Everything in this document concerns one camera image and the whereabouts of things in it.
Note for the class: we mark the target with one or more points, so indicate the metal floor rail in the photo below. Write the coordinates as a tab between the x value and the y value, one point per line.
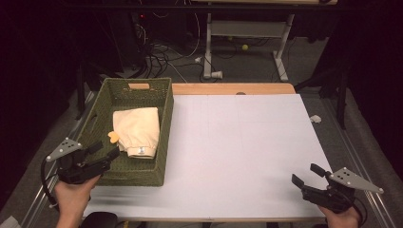
38	202
355	152

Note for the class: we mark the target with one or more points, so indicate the green woven basket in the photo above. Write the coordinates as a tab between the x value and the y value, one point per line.
139	174

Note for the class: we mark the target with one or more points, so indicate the white desk frame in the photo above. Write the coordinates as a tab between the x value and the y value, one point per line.
247	28

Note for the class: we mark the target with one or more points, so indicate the yellow ball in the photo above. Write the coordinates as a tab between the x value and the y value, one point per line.
245	47

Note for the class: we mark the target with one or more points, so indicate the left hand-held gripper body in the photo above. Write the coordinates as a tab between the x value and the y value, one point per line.
79	169

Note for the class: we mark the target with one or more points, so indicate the white table mat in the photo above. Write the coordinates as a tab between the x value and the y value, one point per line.
253	152

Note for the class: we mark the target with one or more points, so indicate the white paper cup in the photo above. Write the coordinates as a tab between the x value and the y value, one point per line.
217	75

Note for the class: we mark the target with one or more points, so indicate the cream pants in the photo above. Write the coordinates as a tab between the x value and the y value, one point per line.
138	129

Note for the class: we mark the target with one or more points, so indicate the black stand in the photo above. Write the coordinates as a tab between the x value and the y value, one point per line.
341	98
80	91

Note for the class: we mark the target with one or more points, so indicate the crumpled white paper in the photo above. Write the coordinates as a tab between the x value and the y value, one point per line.
315	119

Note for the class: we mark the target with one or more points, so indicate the person's left hand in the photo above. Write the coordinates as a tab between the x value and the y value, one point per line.
74	198

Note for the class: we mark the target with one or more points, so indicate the dark rounded object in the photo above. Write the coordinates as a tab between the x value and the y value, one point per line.
99	220

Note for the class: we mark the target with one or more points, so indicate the person's right hand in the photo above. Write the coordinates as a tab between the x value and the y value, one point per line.
340	220

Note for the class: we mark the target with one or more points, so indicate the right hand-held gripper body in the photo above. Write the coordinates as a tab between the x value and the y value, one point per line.
335	196

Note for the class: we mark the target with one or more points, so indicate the wooden table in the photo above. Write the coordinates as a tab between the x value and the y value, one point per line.
221	88

